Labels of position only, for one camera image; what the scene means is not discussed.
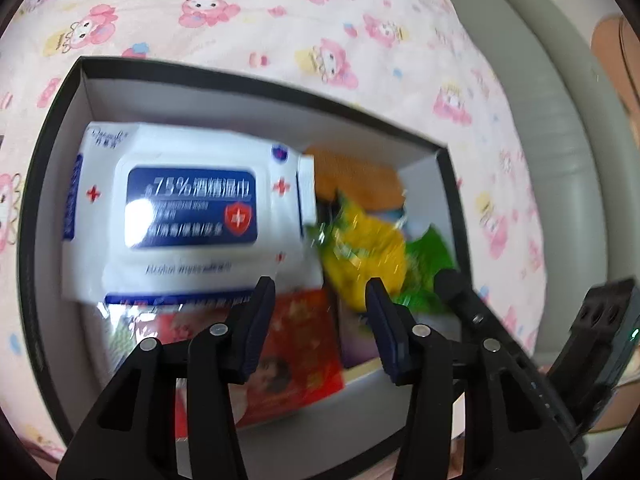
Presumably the wooden comb with tassel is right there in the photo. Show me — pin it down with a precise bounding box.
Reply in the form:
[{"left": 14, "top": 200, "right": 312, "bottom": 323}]
[{"left": 305, "top": 145, "right": 406, "bottom": 211}]

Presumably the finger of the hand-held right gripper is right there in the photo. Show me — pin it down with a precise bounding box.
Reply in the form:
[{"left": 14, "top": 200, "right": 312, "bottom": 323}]
[{"left": 434, "top": 269, "right": 583, "bottom": 441}]

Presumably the pink printed blanket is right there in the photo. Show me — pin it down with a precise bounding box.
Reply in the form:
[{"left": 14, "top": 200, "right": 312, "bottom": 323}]
[{"left": 0, "top": 0, "right": 546, "bottom": 480}]

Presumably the black cardboard box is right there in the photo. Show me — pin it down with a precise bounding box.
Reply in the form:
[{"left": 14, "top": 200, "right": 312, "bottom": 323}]
[{"left": 17, "top": 55, "right": 473, "bottom": 480}]

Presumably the round wall decoration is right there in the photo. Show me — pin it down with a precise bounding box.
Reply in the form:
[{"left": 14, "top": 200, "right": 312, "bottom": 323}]
[{"left": 590, "top": 10, "right": 640, "bottom": 126}]

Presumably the grey padded headboard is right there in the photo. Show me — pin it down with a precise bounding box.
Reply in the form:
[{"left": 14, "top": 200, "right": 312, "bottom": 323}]
[{"left": 430, "top": 0, "right": 606, "bottom": 371}]

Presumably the red packet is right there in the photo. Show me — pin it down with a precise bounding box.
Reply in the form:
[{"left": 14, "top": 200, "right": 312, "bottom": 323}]
[{"left": 105, "top": 287, "right": 346, "bottom": 431}]

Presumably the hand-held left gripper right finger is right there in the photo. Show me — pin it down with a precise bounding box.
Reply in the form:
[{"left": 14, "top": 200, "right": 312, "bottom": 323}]
[{"left": 365, "top": 277, "right": 586, "bottom": 480}]

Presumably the white wet wipes pack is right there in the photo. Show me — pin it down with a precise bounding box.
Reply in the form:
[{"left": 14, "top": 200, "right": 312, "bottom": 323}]
[{"left": 60, "top": 121, "right": 326, "bottom": 306}]

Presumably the green yellow snack packet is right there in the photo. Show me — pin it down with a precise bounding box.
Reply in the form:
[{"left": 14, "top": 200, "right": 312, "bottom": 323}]
[{"left": 307, "top": 192, "right": 458, "bottom": 313}]

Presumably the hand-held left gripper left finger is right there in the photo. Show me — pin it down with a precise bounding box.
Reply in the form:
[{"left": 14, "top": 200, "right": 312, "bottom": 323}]
[{"left": 56, "top": 276, "right": 277, "bottom": 480}]

